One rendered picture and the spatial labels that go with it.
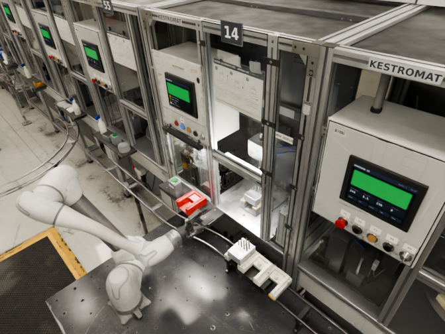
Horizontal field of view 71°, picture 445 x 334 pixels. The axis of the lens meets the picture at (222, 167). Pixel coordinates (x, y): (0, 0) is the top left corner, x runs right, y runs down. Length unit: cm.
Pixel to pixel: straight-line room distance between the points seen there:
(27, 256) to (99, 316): 163
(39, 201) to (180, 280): 92
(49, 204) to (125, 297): 62
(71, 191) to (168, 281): 79
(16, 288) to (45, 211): 182
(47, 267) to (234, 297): 193
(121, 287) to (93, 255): 149
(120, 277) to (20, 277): 172
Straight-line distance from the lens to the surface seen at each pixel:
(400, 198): 115
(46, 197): 156
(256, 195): 193
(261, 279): 174
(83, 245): 334
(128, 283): 176
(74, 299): 213
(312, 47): 113
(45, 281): 322
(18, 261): 350
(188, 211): 197
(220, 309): 188
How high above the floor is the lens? 234
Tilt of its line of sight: 37 degrees down
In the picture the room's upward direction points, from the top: 3 degrees counter-clockwise
